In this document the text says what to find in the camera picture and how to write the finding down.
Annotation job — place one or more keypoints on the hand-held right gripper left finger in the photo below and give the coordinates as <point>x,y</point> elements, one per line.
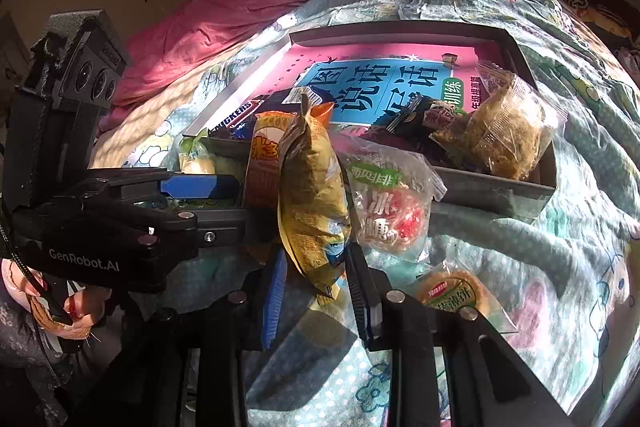
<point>275,302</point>

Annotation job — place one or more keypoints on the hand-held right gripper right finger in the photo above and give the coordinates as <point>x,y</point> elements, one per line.
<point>362,297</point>

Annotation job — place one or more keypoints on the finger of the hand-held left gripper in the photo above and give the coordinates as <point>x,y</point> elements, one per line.
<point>200,186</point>
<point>225,232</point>

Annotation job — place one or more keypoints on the yellow cake green wrapper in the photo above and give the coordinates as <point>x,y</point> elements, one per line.
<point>197,162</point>

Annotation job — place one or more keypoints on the orange cracker packet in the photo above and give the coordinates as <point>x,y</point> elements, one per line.
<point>262,157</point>

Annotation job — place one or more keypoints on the brown chocolate bar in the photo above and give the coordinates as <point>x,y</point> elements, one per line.
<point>235,114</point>

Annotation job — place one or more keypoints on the round pastry packet green label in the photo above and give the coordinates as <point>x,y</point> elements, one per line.
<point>450,292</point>

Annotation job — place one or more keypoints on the clear red candy packet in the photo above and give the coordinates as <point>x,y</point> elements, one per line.
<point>395,212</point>

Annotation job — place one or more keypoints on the yellow snack bag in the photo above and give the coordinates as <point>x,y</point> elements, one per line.
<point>310,197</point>

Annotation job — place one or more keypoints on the blue candy packet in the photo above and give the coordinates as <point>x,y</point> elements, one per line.
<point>310,98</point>

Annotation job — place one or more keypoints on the grey cardboard box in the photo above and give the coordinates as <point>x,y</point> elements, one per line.
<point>500,194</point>

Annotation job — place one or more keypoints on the black green pea snack packet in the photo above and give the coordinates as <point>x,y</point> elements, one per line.
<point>415,119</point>

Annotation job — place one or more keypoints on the clear meat floss cake packet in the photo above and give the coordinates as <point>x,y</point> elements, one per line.
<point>495,137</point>

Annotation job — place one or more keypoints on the person's left forearm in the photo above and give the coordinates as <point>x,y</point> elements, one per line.
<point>25,357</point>

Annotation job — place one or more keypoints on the person's left hand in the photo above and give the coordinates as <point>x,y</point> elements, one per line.
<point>85,307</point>

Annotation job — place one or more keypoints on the pink quilt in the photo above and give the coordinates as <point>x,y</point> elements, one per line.
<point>225,7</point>

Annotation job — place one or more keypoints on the pink book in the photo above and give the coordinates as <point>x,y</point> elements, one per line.
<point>350,57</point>

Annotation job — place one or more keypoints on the cartoon printed blanket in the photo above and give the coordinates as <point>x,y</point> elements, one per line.
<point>575,232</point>

